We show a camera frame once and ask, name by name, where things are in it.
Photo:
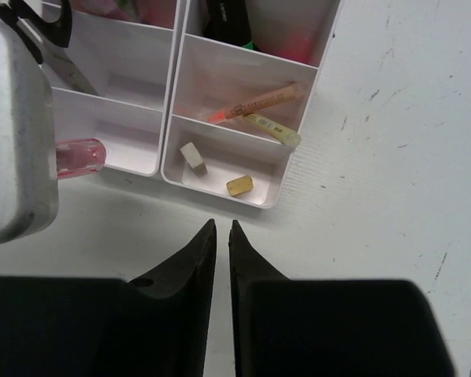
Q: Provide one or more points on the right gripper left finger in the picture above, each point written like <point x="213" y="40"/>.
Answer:
<point x="153" y="325"/>

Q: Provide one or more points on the pink correction tape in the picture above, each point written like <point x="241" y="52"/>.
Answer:
<point x="79" y="157"/>

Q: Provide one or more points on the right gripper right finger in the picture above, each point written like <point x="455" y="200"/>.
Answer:
<point x="285" y="327"/>

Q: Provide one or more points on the white divided container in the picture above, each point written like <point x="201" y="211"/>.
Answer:
<point x="245" y="76"/>
<point x="131" y="67"/>

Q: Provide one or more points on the pink capped black marker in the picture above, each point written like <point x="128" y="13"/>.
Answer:
<point x="288" y="29"/>

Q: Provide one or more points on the grey eraser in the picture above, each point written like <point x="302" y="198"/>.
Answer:
<point x="194" y="160"/>

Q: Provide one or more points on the small wooden sharpener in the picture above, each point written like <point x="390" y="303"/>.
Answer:
<point x="240" y="186"/>

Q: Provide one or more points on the orange pen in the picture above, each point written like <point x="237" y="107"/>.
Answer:
<point x="266" y="100"/>

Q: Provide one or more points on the left white divided container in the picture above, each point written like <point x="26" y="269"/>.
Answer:
<point x="131" y="67"/>

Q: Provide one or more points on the black handled scissors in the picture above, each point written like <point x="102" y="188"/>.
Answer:
<point x="47" y="41"/>

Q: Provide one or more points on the green capped black marker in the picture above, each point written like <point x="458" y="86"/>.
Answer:
<point x="229" y="23"/>

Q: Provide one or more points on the right white divided container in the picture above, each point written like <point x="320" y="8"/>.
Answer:
<point x="245" y="76"/>

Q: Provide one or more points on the yellow highlighter pen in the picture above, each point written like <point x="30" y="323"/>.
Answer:
<point x="281" y="133"/>

